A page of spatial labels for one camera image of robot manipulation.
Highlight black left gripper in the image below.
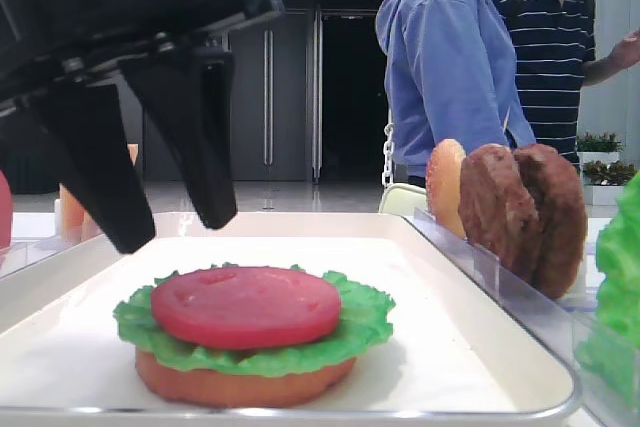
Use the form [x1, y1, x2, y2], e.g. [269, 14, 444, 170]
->
[1, 0, 284, 229]

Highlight orange cheese slice front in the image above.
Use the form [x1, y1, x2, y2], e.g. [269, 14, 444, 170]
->
[81, 143, 139, 241]

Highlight orange cheese slice back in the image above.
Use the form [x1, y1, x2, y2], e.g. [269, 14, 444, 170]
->
[59, 185, 86, 238]

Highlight brown meat patty back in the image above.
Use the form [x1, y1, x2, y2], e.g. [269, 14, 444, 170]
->
[514, 144, 588, 299]

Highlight person in blue hoodie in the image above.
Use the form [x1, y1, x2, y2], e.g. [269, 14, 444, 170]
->
[375, 0, 535, 186]

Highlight brown meat patty front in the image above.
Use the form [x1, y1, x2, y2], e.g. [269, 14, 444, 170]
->
[458, 144, 541, 282]

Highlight red tomato slice in rack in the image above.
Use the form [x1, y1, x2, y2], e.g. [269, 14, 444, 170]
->
[0, 172, 13, 249]

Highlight green lettuce leaf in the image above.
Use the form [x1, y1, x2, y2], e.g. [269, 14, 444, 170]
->
[576, 178, 639, 407]
[113, 271, 395, 377]

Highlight potted plants in planter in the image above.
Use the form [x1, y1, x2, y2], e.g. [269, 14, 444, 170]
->
[576, 132, 637, 206]

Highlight white metal tray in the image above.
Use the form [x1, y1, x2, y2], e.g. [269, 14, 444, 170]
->
[1, 212, 582, 426]

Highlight bun slice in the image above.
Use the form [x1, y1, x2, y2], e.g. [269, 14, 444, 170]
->
[426, 139, 466, 238]
[135, 349, 356, 408]

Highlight person in striped polo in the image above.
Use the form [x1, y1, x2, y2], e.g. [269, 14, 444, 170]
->
[493, 0, 639, 165]

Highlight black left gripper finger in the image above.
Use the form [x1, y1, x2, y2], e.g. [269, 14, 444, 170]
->
[30, 84, 155, 254]

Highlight dark cabinet doors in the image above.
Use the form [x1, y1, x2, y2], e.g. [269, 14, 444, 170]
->
[140, 5, 324, 183]

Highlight red tomato slice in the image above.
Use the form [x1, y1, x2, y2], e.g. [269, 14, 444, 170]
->
[151, 266, 342, 350]
[0, 172, 13, 249]

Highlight orange cheese slice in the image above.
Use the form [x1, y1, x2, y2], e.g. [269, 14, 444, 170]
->
[59, 185, 86, 238]
[81, 143, 139, 241]

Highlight white plastic chain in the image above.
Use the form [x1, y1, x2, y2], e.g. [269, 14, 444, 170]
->
[380, 121, 396, 187]

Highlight cream chair back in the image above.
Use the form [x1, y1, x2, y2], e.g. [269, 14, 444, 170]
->
[378, 183, 428, 216]

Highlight green lettuce leaf in rack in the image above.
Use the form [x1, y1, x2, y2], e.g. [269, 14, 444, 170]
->
[576, 178, 639, 407]

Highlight clear right side rack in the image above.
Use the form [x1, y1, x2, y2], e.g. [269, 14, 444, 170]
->
[406, 209, 639, 426]

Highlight clear cheese rack holder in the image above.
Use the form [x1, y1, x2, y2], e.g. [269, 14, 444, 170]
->
[1, 198, 103, 277]

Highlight brown meat patty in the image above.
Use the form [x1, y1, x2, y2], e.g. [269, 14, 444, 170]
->
[458, 144, 541, 282]
[514, 144, 588, 299]

